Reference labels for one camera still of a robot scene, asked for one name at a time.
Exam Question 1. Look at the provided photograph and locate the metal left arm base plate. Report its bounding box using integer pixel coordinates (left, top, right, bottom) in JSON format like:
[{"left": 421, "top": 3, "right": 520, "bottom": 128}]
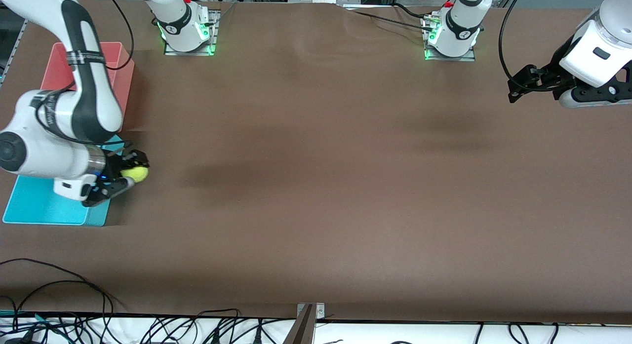
[{"left": 424, "top": 13, "right": 475, "bottom": 62}]

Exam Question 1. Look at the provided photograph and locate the pink plastic bin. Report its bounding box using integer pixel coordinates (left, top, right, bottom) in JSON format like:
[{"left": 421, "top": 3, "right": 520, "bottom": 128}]
[{"left": 40, "top": 42, "right": 135, "bottom": 132}]

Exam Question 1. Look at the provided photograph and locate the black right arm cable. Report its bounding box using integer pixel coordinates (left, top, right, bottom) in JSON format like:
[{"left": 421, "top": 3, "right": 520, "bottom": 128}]
[{"left": 101, "top": 0, "right": 135, "bottom": 72}]

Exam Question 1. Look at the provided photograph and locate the small metal table bracket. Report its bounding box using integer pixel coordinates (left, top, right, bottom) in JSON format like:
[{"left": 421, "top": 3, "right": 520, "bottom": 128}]
[{"left": 297, "top": 303, "right": 325, "bottom": 319}]

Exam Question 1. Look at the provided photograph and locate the aluminium table edge rail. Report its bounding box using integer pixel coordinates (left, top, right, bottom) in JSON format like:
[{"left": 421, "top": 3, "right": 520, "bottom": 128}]
[{"left": 0, "top": 18, "right": 28, "bottom": 88}]

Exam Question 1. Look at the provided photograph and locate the yellow tennis ball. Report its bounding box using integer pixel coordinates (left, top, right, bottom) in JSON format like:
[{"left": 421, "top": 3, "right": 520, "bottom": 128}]
[{"left": 121, "top": 165, "right": 149, "bottom": 183}]

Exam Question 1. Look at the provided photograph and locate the black base power cable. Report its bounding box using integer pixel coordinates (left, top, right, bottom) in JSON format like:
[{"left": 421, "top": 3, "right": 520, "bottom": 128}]
[{"left": 343, "top": 2, "right": 435, "bottom": 33}]

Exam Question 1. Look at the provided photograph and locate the blue plastic bin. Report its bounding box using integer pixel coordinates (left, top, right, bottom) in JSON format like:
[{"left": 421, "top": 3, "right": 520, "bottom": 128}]
[{"left": 2, "top": 134, "right": 125, "bottom": 227}]

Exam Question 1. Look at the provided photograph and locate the grey aluminium profile bar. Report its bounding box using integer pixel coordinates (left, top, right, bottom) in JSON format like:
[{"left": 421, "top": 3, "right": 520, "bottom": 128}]
[{"left": 282, "top": 305, "right": 316, "bottom": 344}]

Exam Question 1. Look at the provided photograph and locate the long black looped cable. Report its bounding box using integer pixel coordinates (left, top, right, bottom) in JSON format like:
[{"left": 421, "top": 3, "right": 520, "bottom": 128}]
[
  {"left": 0, "top": 258, "right": 115, "bottom": 317},
  {"left": 11, "top": 280, "right": 107, "bottom": 330}
]

